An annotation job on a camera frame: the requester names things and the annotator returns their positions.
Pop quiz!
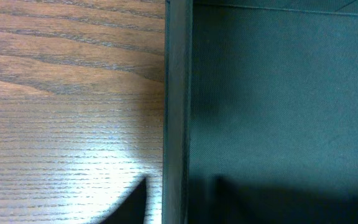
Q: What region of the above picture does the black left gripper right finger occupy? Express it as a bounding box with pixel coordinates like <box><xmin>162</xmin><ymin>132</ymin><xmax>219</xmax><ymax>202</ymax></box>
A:
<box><xmin>210</xmin><ymin>177</ymin><xmax>260</xmax><ymax>224</ymax></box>

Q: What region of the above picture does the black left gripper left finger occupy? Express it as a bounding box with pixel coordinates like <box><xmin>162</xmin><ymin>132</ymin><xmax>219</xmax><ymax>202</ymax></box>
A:
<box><xmin>100</xmin><ymin>177</ymin><xmax>147</xmax><ymax>224</ymax></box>

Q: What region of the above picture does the black fabric storage box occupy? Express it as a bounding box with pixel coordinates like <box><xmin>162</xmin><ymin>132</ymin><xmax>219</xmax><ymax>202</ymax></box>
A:
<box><xmin>162</xmin><ymin>0</ymin><xmax>358</xmax><ymax>223</ymax></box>

